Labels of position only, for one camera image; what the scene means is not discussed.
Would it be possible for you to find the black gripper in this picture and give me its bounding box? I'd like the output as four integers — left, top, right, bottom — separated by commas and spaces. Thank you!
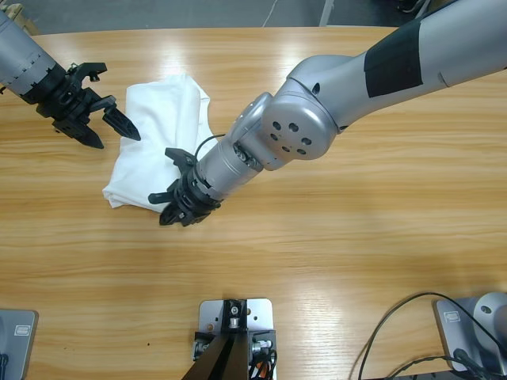
22, 70, 142, 150
148, 165, 222, 227

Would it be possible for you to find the slanted metal bar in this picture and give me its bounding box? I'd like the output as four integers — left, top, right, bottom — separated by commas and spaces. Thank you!
411, 0, 433, 19

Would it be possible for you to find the orange and black cable bundle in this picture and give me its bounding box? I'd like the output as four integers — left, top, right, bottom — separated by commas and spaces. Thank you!
247, 350, 280, 380

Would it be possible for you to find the wooden pallet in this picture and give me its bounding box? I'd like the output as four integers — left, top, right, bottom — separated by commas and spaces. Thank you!
6, 2, 40, 36

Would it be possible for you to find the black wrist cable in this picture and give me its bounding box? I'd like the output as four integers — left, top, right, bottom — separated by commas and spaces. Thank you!
193, 133, 227, 159

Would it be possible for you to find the grey base plate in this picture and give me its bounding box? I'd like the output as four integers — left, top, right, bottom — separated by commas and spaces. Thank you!
431, 296, 507, 374
0, 308, 40, 380

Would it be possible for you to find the white upright post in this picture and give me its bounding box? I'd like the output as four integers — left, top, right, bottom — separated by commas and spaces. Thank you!
318, 0, 334, 27

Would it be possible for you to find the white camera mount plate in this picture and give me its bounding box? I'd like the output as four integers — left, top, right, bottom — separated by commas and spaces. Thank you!
197, 298, 277, 380

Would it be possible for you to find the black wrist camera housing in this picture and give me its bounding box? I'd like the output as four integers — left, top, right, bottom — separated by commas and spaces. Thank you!
165, 146, 197, 175
65, 62, 108, 82

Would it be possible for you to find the thin braided black cable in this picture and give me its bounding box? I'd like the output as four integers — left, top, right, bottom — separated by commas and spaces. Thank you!
390, 355, 464, 377

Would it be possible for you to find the white T-shirt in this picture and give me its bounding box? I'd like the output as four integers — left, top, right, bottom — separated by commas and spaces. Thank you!
101, 74, 223, 215

